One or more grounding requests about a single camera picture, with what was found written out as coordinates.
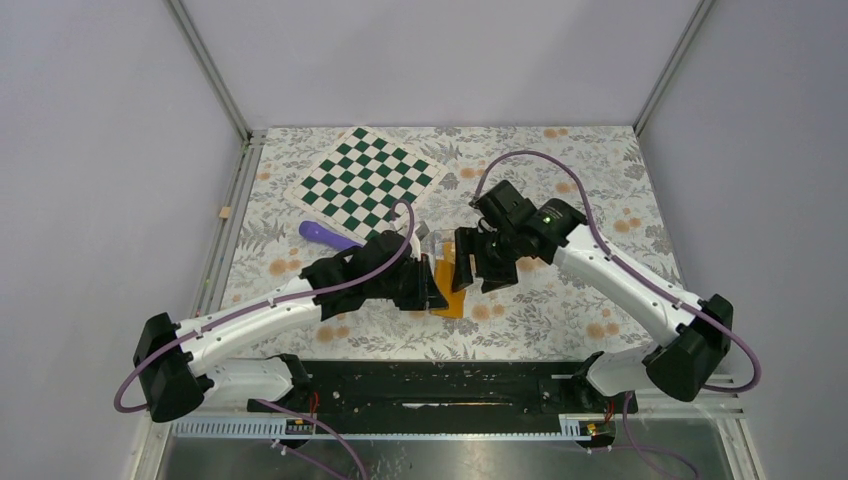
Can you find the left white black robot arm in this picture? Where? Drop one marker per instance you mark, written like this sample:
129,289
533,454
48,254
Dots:
183,365

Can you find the floral table cloth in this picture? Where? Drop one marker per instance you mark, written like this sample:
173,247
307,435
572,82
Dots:
548,315

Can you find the orange card holder wallet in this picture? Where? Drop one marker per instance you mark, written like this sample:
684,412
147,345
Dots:
455,310

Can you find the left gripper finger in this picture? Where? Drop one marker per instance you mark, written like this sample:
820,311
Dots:
422,290
439,284

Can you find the green white chessboard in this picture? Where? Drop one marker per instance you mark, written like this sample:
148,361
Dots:
353,186

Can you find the clear plastic card box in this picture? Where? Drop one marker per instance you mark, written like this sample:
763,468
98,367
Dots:
439,245

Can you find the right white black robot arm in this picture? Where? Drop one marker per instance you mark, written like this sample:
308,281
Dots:
689,335

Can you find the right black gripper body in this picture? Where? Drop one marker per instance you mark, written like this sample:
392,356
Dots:
495,245

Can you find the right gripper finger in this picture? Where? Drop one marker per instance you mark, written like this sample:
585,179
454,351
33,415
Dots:
497,276
463,275

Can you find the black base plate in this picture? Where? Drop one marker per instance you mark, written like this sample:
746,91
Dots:
426,400

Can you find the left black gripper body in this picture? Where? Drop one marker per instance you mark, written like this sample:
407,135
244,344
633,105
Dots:
401,289

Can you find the purple marker pen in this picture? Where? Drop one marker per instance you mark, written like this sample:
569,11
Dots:
317,233

